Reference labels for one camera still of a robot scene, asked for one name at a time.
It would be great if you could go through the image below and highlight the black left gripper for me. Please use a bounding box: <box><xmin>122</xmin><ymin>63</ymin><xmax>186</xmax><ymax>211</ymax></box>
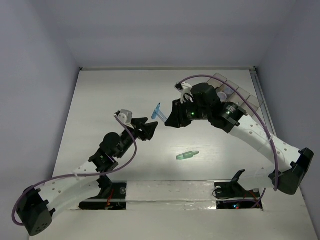
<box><xmin>116</xmin><ymin>117</ymin><xmax>157</xmax><ymax>159</ymax></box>

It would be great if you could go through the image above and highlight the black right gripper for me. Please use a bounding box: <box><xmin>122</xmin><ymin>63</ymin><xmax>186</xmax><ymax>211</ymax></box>
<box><xmin>165</xmin><ymin>97</ymin><xmax>211</xmax><ymax>128</ymax></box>

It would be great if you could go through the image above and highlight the blue utility knife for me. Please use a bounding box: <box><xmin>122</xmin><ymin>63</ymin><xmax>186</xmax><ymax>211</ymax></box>
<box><xmin>151</xmin><ymin>103</ymin><xmax>167</xmax><ymax>123</ymax></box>

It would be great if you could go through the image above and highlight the clear jar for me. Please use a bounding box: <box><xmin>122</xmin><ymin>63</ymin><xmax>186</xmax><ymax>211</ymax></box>
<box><xmin>217</xmin><ymin>92</ymin><xmax>228</xmax><ymax>102</ymax></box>
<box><xmin>223</xmin><ymin>86</ymin><xmax>234</xmax><ymax>95</ymax></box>

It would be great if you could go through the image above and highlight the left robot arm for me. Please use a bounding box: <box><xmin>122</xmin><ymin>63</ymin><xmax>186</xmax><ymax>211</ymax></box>
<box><xmin>11</xmin><ymin>115</ymin><xmax>159</xmax><ymax>237</ymax></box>

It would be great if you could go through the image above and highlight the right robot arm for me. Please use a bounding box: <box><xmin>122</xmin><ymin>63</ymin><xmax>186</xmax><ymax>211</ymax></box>
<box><xmin>165</xmin><ymin>83</ymin><xmax>314</xmax><ymax>196</ymax></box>

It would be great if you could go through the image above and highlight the green utility knife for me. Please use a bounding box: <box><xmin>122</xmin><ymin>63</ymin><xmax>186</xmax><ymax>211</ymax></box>
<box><xmin>176</xmin><ymin>151</ymin><xmax>200</xmax><ymax>161</ymax></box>

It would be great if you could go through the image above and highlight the clear four-compartment organizer tray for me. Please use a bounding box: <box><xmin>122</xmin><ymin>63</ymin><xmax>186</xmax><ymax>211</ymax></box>
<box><xmin>207</xmin><ymin>72</ymin><xmax>265</xmax><ymax>111</ymax></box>

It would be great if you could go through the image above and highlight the white front board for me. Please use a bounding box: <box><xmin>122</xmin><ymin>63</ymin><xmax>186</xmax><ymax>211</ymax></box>
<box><xmin>36</xmin><ymin>181</ymin><xmax>317</xmax><ymax>240</ymax></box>

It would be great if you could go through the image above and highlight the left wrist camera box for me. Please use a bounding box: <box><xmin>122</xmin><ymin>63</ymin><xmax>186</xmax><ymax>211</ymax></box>
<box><xmin>114</xmin><ymin>109</ymin><xmax>133</xmax><ymax>125</ymax></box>

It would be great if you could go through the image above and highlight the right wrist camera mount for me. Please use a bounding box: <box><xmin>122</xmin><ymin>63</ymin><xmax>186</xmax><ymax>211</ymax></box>
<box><xmin>175</xmin><ymin>82</ymin><xmax>194</xmax><ymax>104</ymax></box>

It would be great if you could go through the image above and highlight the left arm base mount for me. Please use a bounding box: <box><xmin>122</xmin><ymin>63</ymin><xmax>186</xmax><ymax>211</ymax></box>
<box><xmin>78</xmin><ymin>181</ymin><xmax>127</xmax><ymax>211</ymax></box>

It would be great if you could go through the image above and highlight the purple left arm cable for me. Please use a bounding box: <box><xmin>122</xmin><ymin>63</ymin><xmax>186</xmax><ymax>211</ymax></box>
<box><xmin>11</xmin><ymin>113</ymin><xmax>138</xmax><ymax>226</ymax></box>

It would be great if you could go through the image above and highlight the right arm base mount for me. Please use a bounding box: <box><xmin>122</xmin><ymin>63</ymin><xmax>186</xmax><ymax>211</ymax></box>
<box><xmin>212</xmin><ymin>169</ymin><xmax>263</xmax><ymax>210</ymax></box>

